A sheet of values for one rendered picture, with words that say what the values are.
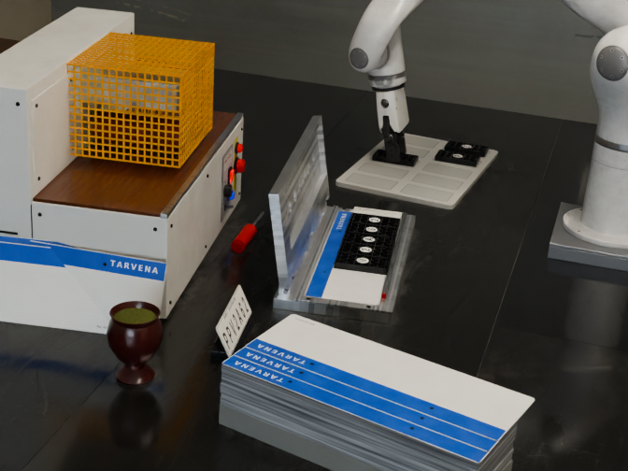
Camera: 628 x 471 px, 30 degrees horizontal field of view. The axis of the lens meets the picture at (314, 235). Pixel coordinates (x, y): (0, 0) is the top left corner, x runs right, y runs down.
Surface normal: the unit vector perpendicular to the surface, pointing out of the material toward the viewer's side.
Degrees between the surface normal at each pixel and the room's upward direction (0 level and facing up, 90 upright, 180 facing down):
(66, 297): 63
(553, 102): 90
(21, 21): 90
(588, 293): 0
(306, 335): 0
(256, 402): 90
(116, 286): 69
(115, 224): 90
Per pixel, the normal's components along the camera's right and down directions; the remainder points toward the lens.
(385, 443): -0.53, 0.32
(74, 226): -0.17, 0.39
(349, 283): 0.06, -0.91
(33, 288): -0.09, -0.06
